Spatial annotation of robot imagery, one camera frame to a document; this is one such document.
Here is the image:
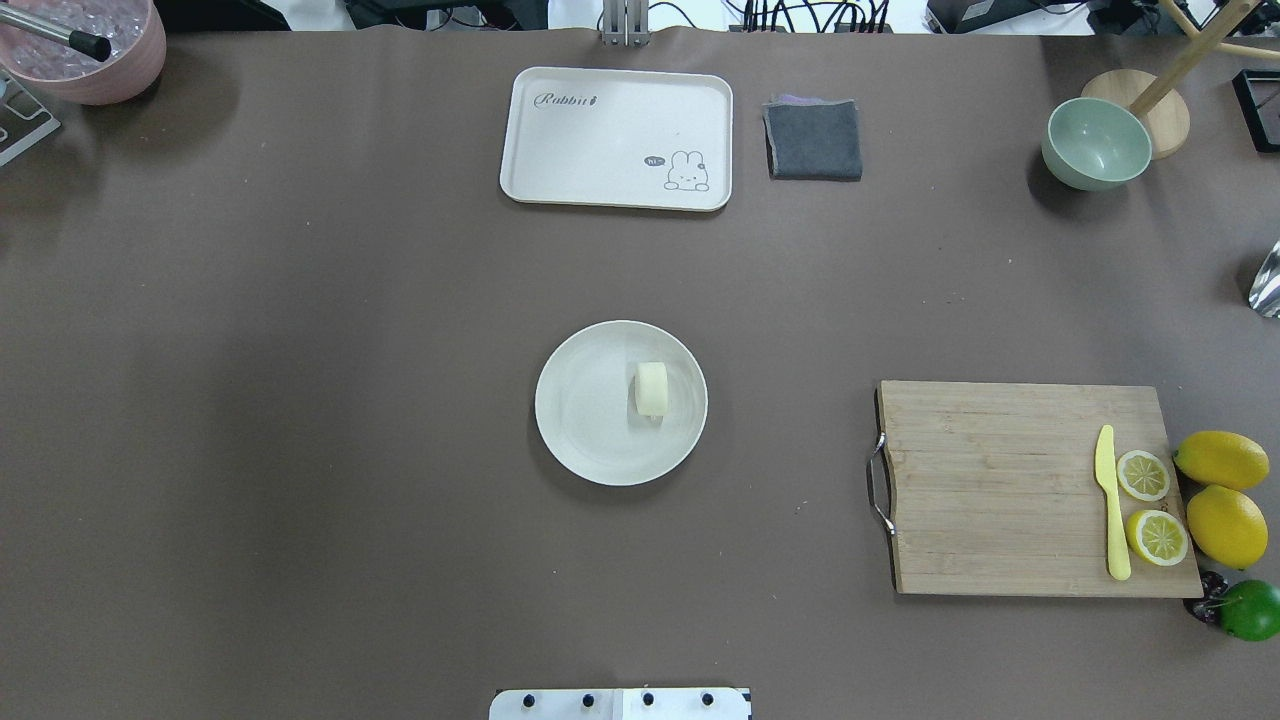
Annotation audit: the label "yellow plastic knife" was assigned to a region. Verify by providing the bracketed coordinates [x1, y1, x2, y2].
[1093, 424, 1132, 582]

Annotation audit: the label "lemon half near handle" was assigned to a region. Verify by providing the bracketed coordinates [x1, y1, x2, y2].
[1116, 450, 1174, 502]

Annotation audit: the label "cream rabbit tray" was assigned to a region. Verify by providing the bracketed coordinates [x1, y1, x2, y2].
[499, 67, 733, 211]

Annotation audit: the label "lemon half near tip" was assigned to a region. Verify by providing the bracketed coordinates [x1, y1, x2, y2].
[1125, 509, 1190, 568]

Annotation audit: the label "black tongs in bowl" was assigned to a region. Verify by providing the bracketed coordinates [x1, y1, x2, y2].
[1, 3, 113, 61]

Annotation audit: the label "metal scoop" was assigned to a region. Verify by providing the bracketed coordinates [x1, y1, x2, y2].
[1245, 241, 1280, 319]

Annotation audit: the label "mint green bowl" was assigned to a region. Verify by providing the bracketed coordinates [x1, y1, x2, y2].
[1039, 97, 1153, 192]

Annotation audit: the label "dark purple grapes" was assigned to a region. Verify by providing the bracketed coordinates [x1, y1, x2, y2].
[1183, 570, 1230, 626]

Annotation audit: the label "whole lemon lower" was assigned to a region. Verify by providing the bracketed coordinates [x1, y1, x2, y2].
[1187, 486, 1268, 570]

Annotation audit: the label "pink bowl with ice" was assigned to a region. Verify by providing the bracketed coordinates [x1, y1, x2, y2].
[0, 0, 168, 106]

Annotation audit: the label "whole lemon upper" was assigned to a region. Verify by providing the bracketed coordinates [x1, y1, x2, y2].
[1172, 430, 1270, 491]

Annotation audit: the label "whole lemon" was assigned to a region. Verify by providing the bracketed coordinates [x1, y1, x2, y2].
[1172, 430, 1270, 491]
[1187, 486, 1268, 570]

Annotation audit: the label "wooden glass rack stand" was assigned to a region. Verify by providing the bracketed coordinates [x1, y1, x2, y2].
[1080, 1, 1277, 159]

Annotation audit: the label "grey folded cloth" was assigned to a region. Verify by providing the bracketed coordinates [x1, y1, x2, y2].
[763, 96, 864, 182]

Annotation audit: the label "cream round plate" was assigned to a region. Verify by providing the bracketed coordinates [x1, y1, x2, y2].
[534, 320, 709, 487]

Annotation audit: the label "green lime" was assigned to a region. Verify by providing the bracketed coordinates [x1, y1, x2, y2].
[1219, 579, 1279, 642]

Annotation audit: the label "wooden cutting board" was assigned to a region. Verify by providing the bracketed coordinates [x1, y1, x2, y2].
[867, 380, 1201, 598]

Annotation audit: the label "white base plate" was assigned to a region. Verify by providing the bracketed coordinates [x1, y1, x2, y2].
[488, 687, 753, 719]

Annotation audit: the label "pastel cup rack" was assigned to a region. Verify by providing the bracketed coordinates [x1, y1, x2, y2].
[0, 70, 61, 167]

